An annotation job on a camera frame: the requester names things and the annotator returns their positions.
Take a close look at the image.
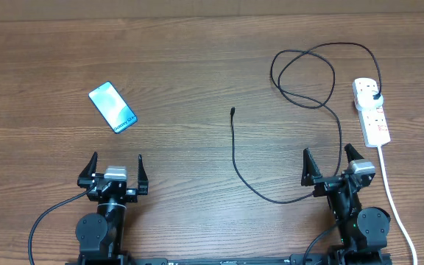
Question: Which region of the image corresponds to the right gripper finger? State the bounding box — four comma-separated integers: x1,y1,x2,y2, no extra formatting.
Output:
344,144,364,163
301,148,322,186

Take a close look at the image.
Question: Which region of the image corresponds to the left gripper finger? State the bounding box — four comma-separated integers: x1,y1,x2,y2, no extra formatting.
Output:
137,154,149,195
77,152,98,188

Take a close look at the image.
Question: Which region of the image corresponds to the blue Galaxy S24+ smartphone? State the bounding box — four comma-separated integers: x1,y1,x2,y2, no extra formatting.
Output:
88,81,138,134

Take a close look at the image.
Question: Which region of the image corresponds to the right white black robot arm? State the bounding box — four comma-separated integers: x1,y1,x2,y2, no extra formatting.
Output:
292,144,392,264

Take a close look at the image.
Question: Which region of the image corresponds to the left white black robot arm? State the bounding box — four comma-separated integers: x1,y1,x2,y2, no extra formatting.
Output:
75,153,149,264

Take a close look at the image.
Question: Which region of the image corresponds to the white charger plug adapter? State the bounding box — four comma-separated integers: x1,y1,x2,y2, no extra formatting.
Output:
355,91,384,111

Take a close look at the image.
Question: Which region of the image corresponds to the white power strip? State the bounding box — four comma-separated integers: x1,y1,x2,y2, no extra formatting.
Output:
352,77,391,147

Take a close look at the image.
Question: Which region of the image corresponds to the white power strip cord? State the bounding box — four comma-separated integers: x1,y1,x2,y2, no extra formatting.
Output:
376,145,419,265

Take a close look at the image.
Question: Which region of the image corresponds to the black USB charging cable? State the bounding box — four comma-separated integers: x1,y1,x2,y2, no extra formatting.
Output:
230,41,384,205

